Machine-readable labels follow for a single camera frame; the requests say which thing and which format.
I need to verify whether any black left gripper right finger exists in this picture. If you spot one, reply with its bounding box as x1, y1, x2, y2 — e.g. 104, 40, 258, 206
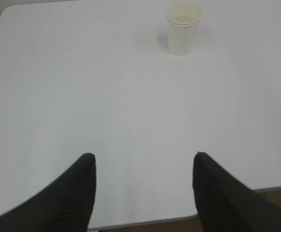
192, 152, 281, 232

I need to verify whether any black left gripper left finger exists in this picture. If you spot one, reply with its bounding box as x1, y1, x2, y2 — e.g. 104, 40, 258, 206
0, 153, 96, 232

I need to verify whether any white paper cup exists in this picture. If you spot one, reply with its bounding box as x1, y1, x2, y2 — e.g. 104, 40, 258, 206
166, 2, 202, 56

